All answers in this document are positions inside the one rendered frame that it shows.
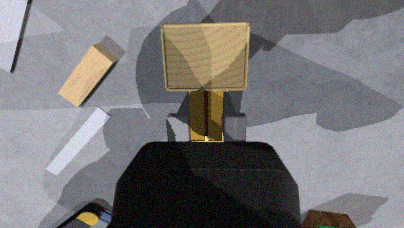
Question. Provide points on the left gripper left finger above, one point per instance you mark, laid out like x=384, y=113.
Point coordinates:
x=178, y=124

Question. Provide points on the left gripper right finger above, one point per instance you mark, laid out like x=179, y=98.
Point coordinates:
x=234, y=124

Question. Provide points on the black sliding bevel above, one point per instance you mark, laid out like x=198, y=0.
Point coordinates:
x=86, y=217

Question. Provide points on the light wooden block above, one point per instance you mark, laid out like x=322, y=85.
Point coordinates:
x=88, y=74

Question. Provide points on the brown wooden slotted block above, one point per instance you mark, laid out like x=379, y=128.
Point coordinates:
x=322, y=219

